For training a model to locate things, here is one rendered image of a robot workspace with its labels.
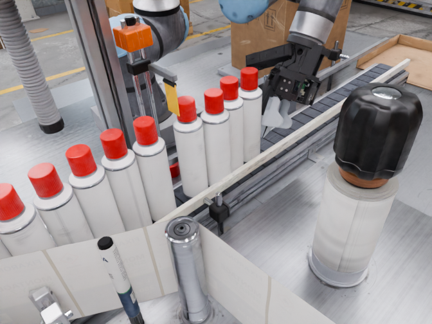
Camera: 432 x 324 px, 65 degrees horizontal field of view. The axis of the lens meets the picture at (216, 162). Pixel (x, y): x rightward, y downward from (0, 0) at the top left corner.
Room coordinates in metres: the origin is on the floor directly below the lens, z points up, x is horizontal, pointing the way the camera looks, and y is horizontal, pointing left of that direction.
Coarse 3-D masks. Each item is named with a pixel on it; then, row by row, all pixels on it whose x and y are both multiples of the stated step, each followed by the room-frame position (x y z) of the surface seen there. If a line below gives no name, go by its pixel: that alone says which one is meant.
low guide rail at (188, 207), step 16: (400, 64) 0.94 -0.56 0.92; (384, 80) 0.87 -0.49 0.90; (336, 112) 0.72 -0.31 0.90; (304, 128) 0.64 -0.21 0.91; (288, 144) 0.60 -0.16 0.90; (256, 160) 0.54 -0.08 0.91; (240, 176) 0.51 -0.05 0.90; (208, 192) 0.45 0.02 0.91; (176, 208) 0.42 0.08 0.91; (192, 208) 0.43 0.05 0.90
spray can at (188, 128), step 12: (180, 96) 0.51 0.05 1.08; (180, 108) 0.48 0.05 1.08; (192, 108) 0.49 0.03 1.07; (180, 120) 0.49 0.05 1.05; (192, 120) 0.48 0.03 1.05; (180, 132) 0.48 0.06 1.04; (192, 132) 0.47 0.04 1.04; (180, 144) 0.48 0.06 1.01; (192, 144) 0.47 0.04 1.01; (180, 156) 0.48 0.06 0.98; (192, 156) 0.47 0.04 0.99; (204, 156) 0.49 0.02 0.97; (180, 168) 0.49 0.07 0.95; (192, 168) 0.47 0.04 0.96; (204, 168) 0.49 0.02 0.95; (192, 180) 0.47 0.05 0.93; (204, 180) 0.48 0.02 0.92; (192, 192) 0.47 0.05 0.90
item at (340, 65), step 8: (384, 40) 1.01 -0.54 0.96; (368, 48) 0.96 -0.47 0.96; (376, 48) 0.98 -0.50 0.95; (352, 56) 0.91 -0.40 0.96; (360, 56) 0.92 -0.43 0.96; (336, 64) 0.87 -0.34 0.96; (344, 64) 0.87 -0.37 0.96; (328, 72) 0.82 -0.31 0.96; (320, 80) 0.80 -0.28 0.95; (176, 152) 0.52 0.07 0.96; (168, 160) 0.50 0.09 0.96; (176, 160) 0.51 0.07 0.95
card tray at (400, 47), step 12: (396, 36) 1.29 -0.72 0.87; (408, 36) 1.28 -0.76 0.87; (384, 48) 1.24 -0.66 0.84; (396, 48) 1.26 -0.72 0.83; (408, 48) 1.25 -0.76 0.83; (420, 48) 1.24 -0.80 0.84; (360, 60) 1.13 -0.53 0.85; (372, 60) 1.16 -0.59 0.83; (384, 60) 1.15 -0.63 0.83; (396, 60) 1.15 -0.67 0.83; (420, 60) 1.13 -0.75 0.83; (420, 72) 1.04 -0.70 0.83; (420, 84) 0.96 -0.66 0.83
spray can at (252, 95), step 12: (240, 72) 0.59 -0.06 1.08; (252, 72) 0.59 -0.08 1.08; (240, 84) 0.59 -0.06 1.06; (252, 84) 0.58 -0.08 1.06; (240, 96) 0.58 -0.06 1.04; (252, 96) 0.57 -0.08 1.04; (252, 108) 0.57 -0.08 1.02; (252, 120) 0.57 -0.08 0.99; (252, 132) 0.57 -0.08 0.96; (252, 144) 0.57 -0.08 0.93; (252, 156) 0.57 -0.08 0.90
